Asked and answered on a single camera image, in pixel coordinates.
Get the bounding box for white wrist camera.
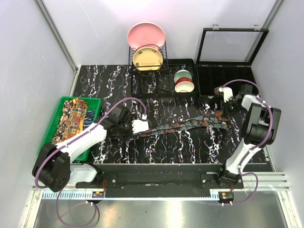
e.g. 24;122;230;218
132;114;149;134
218;87;233;103

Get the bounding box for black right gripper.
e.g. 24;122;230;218
221;97;246;119

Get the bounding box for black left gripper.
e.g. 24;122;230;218
118;114;140;142

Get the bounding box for pink plate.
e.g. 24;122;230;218
127;22;166;50

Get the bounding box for black tie storage box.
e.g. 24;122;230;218
196;65;256;106

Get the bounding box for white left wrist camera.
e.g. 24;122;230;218
132;114;149;134

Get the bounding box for black glass box lid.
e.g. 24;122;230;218
196;25;269;66

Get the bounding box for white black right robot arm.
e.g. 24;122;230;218
214;84;282;188

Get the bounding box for light green bowl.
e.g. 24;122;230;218
174;69;192;83

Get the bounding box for colourful ties in bin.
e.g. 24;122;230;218
50;98;88;145

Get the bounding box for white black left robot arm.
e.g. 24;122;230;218
32;105;134;192

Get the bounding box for green plastic tie bin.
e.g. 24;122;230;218
38;95;102;162

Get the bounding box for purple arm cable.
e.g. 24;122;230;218
34;97;148;228
197;79;274;205

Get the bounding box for black wire dish rack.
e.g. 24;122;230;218
129;44;199;99

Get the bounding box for navy striped tie in bin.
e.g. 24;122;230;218
83;110;95;130

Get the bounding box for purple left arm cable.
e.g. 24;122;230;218
34;97;148;228

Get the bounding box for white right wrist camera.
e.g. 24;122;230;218
218;87;233;103

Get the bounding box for red white bowl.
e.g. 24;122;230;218
174;77;194;93

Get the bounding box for navy floral tie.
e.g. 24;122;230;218
136;111;231;137

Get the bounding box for yellow plate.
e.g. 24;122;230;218
133;45;163;71

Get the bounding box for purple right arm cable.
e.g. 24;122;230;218
197;79;274;205

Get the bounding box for rolled dark patterned tie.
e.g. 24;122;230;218
214;86;224;96

